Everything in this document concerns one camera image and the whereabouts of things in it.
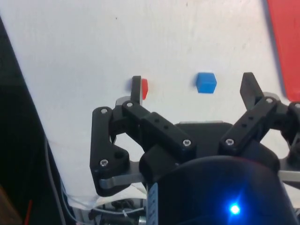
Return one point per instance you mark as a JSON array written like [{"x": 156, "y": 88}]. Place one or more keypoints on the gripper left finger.
[{"x": 103, "y": 140}]

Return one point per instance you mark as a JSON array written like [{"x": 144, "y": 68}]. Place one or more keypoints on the red tray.
[{"x": 288, "y": 47}]

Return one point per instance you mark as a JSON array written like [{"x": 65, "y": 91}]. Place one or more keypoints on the small red block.
[{"x": 145, "y": 87}]

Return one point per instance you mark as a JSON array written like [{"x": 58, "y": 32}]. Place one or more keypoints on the small blue block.
[{"x": 206, "y": 84}]

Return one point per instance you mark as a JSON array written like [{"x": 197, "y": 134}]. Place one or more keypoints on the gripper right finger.
[{"x": 249, "y": 93}]

